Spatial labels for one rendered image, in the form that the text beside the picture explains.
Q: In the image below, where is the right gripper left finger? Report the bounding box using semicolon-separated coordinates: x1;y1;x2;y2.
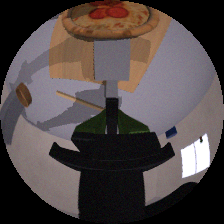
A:
74;109;106;134

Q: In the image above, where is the brown round shallow tray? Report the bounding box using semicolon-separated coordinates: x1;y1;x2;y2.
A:
16;83;32;108

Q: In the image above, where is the light wooden cutting board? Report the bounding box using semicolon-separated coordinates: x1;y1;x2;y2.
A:
49;10;172;93

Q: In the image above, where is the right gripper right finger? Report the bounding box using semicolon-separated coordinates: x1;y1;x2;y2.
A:
118;109;150;134

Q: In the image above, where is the pepperoni pizza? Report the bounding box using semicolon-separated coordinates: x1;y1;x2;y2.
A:
62;0;160;39

